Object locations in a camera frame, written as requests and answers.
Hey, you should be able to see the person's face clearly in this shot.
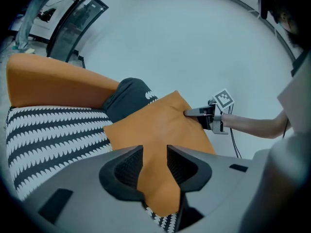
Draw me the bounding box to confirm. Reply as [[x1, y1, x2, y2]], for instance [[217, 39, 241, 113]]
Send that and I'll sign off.
[[271, 3, 301, 36]]

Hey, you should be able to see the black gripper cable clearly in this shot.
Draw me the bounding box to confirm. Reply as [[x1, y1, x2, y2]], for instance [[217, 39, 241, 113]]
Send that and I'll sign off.
[[227, 105, 242, 159]]

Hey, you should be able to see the person's right forearm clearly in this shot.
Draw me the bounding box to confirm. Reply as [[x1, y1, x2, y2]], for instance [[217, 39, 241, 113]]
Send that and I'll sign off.
[[222, 110, 293, 140]]

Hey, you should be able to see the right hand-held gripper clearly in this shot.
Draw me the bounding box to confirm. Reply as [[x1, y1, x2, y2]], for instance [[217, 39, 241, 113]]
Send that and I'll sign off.
[[183, 88, 237, 134]]

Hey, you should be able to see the black framed glass door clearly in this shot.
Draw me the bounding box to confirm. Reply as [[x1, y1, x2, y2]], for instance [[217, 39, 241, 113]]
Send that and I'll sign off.
[[46, 0, 109, 63]]

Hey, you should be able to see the person's white shirt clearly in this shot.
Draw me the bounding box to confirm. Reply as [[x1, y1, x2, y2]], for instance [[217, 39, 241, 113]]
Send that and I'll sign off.
[[276, 53, 311, 140]]

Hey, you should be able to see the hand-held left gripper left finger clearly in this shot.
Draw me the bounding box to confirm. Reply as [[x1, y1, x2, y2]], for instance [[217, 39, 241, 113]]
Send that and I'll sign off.
[[23, 144, 168, 233]]

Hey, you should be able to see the orange pillow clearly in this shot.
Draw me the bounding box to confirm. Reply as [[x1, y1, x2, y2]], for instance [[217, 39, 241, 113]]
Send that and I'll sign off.
[[103, 90, 217, 217]]

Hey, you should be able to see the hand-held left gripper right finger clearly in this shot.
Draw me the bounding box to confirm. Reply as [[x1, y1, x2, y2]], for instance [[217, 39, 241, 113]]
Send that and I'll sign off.
[[167, 144, 268, 233]]

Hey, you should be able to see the black ceiling rail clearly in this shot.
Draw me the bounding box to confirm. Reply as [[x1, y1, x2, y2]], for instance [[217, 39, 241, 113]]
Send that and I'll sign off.
[[191, 0, 297, 61]]

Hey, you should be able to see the black head-mounted camera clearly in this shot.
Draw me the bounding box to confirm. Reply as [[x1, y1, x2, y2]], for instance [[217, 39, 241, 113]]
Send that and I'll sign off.
[[258, 0, 272, 19]]

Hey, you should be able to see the black shoulder strap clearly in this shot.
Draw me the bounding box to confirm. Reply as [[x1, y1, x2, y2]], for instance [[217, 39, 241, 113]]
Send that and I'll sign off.
[[291, 49, 310, 78]]

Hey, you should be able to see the dark grey patterned pillow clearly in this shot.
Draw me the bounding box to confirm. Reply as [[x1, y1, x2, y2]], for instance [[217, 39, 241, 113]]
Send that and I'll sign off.
[[104, 77, 159, 123]]

